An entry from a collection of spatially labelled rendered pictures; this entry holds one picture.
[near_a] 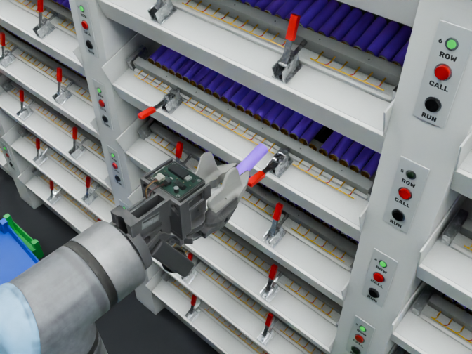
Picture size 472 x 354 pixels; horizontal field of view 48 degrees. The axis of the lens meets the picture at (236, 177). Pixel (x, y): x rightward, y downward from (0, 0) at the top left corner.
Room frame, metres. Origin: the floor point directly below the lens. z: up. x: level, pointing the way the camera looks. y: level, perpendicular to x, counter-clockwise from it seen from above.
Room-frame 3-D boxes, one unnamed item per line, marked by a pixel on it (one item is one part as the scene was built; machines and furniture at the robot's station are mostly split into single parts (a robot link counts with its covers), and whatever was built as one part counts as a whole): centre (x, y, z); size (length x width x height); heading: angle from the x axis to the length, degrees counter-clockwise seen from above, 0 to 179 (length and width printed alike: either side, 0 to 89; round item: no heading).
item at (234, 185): (0.51, 0.01, 1.01); 0.09 x 0.03 x 0.06; 134
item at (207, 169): (0.54, 0.04, 1.01); 0.09 x 0.03 x 0.06; 142
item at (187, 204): (0.44, 0.09, 1.02); 0.12 x 0.08 x 0.09; 138
